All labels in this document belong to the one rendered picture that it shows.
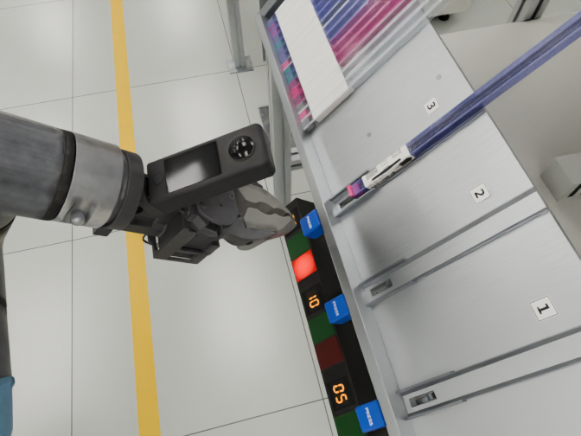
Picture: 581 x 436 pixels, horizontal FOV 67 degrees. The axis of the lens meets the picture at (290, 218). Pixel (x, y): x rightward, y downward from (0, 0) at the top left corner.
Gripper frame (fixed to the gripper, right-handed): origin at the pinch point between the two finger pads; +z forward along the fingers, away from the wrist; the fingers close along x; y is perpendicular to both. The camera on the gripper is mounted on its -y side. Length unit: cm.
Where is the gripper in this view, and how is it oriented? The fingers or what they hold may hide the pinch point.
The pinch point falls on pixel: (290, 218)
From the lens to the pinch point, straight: 51.1
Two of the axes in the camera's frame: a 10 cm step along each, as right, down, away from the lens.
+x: 2.4, 8.4, -4.9
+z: 7.2, 1.9, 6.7
